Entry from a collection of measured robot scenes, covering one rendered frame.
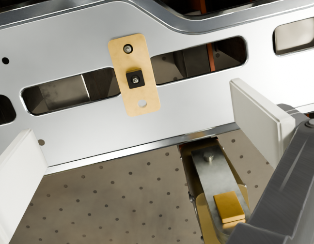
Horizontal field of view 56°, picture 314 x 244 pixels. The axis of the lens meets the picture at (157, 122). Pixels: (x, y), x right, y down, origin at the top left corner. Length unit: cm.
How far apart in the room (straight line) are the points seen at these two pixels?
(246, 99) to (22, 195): 13
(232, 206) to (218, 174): 5
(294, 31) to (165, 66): 32
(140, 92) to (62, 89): 9
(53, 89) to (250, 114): 23
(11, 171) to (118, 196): 59
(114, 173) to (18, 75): 43
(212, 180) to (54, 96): 20
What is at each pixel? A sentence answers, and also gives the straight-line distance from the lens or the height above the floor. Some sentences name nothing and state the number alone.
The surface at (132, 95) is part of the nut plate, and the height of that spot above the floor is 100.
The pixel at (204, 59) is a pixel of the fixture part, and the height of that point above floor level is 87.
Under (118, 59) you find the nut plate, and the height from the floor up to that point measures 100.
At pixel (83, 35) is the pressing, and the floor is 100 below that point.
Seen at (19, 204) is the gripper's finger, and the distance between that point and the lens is 17.
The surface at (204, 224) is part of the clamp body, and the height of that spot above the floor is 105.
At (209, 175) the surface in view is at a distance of 34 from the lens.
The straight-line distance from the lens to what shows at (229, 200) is 31.
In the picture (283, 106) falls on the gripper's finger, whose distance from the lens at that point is 16.
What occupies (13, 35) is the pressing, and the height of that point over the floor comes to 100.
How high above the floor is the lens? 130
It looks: 67 degrees down
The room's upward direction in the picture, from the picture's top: 169 degrees clockwise
